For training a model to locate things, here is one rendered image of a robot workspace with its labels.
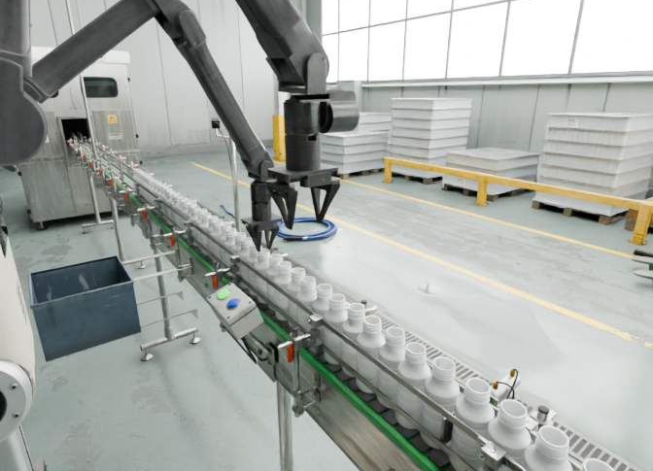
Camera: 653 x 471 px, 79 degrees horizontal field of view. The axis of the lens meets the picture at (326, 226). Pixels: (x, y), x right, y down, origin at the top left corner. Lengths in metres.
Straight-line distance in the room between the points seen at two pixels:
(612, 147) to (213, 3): 9.91
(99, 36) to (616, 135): 5.75
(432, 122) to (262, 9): 7.00
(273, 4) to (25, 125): 0.32
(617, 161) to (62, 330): 5.82
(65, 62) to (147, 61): 10.72
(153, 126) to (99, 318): 10.16
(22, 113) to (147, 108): 11.14
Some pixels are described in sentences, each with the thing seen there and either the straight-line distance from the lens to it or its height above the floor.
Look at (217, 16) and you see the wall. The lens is 12.41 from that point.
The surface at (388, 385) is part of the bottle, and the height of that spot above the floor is 1.06.
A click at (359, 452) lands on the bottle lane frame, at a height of 0.87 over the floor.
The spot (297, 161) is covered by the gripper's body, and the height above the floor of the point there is 1.51.
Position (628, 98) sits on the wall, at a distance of 7.88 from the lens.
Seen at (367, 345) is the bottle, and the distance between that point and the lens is 0.85.
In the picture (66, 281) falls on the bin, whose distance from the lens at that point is 1.94.
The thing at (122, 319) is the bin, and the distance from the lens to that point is 1.71.
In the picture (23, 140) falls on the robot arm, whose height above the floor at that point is 1.56.
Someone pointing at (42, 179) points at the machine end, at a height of 0.63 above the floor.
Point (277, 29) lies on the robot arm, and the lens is 0.60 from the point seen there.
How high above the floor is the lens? 1.61
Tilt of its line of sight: 18 degrees down
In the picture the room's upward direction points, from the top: straight up
